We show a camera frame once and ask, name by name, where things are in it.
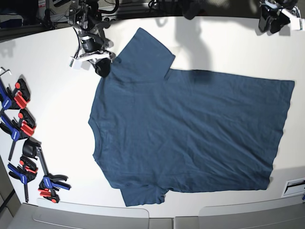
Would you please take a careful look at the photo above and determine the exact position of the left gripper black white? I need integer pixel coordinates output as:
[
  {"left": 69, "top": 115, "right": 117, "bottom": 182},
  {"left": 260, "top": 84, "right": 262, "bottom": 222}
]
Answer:
[{"left": 258, "top": 0, "right": 300, "bottom": 33}]

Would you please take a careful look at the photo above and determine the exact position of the white slotted table plate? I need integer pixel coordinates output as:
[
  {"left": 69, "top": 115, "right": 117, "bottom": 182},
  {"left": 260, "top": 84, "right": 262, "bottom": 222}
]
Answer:
[{"left": 281, "top": 178, "right": 305, "bottom": 198}]

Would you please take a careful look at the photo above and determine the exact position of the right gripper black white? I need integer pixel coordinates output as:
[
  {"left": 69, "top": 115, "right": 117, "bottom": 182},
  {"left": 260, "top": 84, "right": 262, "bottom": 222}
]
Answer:
[{"left": 77, "top": 35, "right": 116, "bottom": 78}]

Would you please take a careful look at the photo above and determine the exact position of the silver hex key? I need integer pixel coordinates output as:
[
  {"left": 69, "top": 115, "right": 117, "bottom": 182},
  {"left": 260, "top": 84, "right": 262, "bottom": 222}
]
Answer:
[{"left": 0, "top": 67, "right": 12, "bottom": 76}]

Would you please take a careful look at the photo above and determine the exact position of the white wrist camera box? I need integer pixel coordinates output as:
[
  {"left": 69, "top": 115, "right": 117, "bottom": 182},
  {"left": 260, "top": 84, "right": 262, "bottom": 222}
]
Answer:
[
  {"left": 290, "top": 18, "right": 305, "bottom": 31},
  {"left": 69, "top": 57, "right": 82, "bottom": 70}
]

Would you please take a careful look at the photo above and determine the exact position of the dark blue T-shirt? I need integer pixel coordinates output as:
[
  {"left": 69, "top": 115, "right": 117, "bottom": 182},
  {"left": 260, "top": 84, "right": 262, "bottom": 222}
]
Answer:
[{"left": 89, "top": 28, "right": 295, "bottom": 207}]

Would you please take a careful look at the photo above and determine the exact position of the blue red bar clamp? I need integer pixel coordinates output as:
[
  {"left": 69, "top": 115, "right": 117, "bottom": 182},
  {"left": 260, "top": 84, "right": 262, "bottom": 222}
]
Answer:
[
  {"left": 0, "top": 78, "right": 31, "bottom": 115},
  {"left": 8, "top": 156, "right": 38, "bottom": 203},
  {"left": 0, "top": 109, "right": 36, "bottom": 161},
  {"left": 36, "top": 146, "right": 71, "bottom": 203}
]

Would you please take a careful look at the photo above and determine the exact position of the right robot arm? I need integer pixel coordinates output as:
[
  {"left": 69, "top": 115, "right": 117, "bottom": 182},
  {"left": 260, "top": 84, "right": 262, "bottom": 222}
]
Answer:
[{"left": 68, "top": 0, "right": 119, "bottom": 77}]

